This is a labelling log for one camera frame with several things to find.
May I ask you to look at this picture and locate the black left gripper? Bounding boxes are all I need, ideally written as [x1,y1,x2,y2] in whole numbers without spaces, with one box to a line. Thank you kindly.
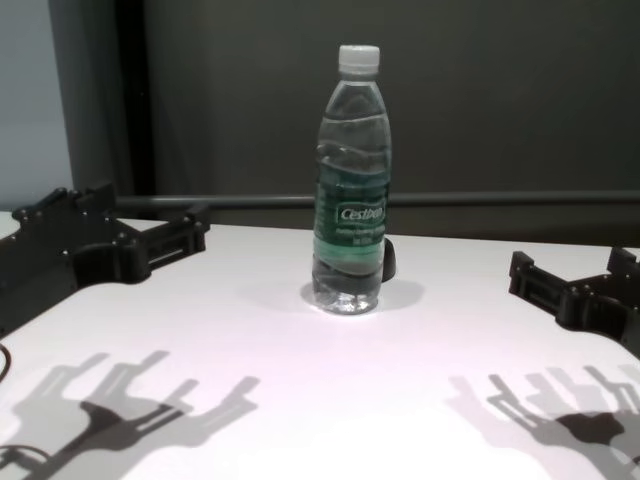
[0,181,212,338]

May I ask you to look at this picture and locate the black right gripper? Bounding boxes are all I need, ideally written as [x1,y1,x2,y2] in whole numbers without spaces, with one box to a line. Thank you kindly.
[508,245,640,359]

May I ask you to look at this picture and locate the clear water bottle green label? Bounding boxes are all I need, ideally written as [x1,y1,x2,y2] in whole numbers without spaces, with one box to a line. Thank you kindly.
[310,43,393,315]

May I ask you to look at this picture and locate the small black object behind bottle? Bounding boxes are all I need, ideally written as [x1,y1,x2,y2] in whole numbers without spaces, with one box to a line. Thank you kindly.
[380,238,400,281]

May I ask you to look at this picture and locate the black vertical wall post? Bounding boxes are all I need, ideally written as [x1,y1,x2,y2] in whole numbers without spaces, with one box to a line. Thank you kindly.
[117,0,159,197]

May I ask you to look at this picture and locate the slim grey wall handrail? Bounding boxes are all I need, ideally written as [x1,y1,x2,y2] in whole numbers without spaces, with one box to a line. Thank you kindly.
[112,189,640,211]

